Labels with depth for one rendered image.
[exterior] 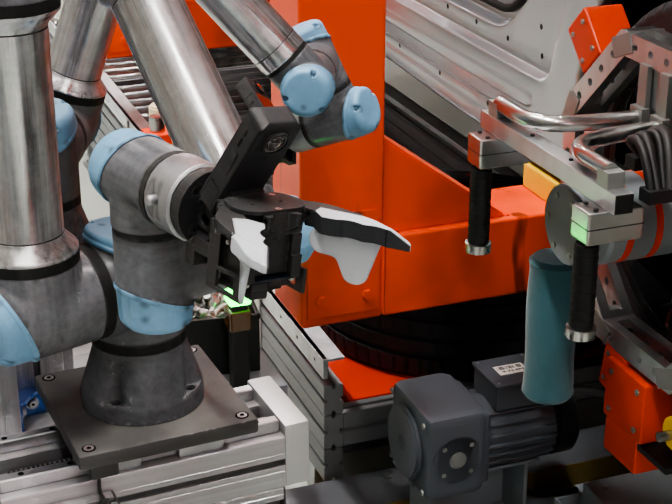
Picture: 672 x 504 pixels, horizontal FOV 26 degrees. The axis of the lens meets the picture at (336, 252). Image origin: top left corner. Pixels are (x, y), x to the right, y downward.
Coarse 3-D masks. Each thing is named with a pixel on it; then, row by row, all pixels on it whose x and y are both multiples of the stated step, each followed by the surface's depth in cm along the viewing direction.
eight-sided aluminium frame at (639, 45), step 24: (624, 48) 228; (648, 48) 222; (600, 72) 237; (624, 72) 238; (576, 96) 245; (600, 96) 246; (600, 288) 250; (624, 288) 251; (600, 312) 248; (624, 312) 249; (600, 336) 248; (624, 336) 241; (648, 336) 242; (648, 360) 235
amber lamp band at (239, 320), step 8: (224, 312) 255; (232, 312) 252; (240, 312) 252; (248, 312) 253; (232, 320) 252; (240, 320) 253; (248, 320) 253; (232, 328) 253; (240, 328) 253; (248, 328) 254
